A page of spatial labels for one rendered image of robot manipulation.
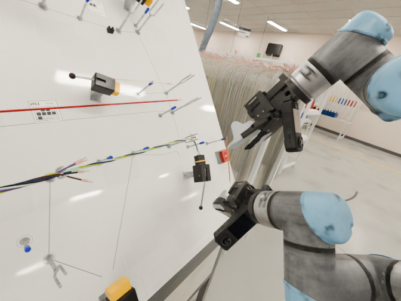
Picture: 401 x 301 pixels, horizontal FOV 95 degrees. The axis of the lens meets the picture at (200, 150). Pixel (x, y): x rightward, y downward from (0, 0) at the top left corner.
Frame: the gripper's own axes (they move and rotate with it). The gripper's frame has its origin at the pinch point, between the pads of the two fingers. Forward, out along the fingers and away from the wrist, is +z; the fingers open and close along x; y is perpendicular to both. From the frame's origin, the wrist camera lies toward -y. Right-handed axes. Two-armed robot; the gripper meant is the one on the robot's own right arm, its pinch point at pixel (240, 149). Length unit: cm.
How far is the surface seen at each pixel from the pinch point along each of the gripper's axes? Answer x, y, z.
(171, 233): 9.1, -10.7, 30.4
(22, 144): 42.9, 13.0, 19.3
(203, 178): 1.7, -0.3, 15.6
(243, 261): -98, -43, 100
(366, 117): -804, 113, -74
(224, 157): -18.2, 9.0, 17.4
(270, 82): -58, 43, -9
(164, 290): 13.3, -23.7, 36.1
